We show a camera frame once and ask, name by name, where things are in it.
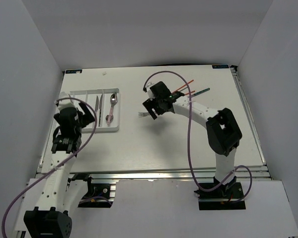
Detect black handled fork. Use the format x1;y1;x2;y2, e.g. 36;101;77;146
138;112;150;118

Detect pink handled knife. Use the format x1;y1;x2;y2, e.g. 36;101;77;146
94;96;99;114

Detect green handled spoon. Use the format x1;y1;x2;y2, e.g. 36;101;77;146
106;115;114;125

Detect green handled fork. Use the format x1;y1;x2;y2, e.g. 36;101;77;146
192;88;210;97

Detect pink handled spoon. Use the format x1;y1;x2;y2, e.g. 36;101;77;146
108;93;118;115

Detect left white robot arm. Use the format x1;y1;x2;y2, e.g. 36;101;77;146
23;92;96;238

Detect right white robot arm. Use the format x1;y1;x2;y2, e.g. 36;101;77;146
143;81;242;198

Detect long orange chopstick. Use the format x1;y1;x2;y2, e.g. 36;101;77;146
174;79;194;91

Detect white utensil tray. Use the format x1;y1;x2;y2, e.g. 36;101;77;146
69;88;120;133

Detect right blue corner label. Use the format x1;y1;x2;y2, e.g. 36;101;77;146
212;64;229;69

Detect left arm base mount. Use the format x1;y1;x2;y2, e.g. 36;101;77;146
68;174;113;208

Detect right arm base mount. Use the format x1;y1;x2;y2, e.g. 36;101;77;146
194;182;246;211

